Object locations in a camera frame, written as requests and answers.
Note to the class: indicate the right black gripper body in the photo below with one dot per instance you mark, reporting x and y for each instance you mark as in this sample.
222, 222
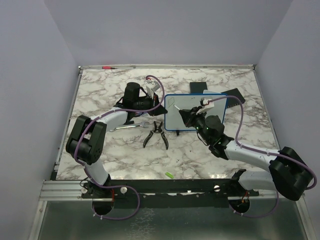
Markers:
199, 121

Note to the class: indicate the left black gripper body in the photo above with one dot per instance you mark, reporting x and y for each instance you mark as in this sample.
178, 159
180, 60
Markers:
146, 104

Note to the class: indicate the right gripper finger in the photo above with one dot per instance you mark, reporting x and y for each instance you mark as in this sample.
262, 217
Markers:
187, 119
191, 111

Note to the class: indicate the blue framed whiteboard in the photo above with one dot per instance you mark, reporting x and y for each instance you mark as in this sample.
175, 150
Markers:
180, 106

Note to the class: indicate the green marker cap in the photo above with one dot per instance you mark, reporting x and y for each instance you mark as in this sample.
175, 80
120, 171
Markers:
169, 175

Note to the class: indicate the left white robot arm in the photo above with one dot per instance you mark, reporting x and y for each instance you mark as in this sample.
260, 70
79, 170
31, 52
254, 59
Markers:
87, 137

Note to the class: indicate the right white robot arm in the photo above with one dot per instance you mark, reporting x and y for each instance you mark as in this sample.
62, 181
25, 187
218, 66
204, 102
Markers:
280, 170

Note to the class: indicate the silver open end wrench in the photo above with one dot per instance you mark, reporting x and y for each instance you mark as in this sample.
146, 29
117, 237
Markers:
134, 125

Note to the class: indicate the black flat box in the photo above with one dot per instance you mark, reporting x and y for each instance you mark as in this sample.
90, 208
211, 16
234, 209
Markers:
197, 87

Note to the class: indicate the grey small box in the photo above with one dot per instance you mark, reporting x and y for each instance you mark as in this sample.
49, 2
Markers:
211, 92

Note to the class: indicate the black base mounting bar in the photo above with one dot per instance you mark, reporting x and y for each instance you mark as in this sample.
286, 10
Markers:
168, 193

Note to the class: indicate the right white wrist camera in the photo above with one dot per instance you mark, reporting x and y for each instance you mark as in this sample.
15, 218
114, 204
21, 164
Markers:
206, 104

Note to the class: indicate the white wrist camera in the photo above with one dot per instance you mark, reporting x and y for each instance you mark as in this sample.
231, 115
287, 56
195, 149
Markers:
206, 104
152, 86

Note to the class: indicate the black handled pliers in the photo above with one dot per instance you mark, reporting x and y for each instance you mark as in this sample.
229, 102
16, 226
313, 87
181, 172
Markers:
157, 129

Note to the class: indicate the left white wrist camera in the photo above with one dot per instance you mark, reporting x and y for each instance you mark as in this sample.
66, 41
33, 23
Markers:
152, 86

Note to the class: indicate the black network switch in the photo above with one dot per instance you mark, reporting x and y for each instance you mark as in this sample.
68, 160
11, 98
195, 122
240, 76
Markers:
232, 102

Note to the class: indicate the red marker on rail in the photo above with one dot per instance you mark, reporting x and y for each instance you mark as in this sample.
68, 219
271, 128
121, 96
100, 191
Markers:
108, 68

